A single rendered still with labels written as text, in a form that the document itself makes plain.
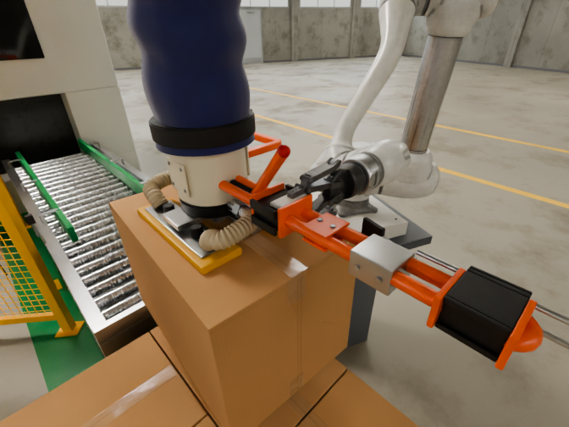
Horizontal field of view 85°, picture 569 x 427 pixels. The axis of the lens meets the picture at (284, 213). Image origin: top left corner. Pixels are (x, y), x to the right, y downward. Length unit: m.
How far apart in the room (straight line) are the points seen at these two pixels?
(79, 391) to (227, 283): 0.75
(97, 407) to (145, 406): 0.14
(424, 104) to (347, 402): 0.97
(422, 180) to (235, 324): 0.92
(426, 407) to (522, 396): 0.47
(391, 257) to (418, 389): 1.40
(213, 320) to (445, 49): 0.99
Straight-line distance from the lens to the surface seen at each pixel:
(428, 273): 0.47
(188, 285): 0.65
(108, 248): 1.83
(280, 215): 0.54
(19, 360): 2.30
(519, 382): 2.07
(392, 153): 0.78
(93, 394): 1.24
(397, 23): 1.03
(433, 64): 1.17
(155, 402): 1.15
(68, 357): 2.16
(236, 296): 0.60
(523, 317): 0.43
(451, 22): 1.14
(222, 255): 0.67
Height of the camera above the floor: 1.50
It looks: 31 degrees down
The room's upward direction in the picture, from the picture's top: 1 degrees counter-clockwise
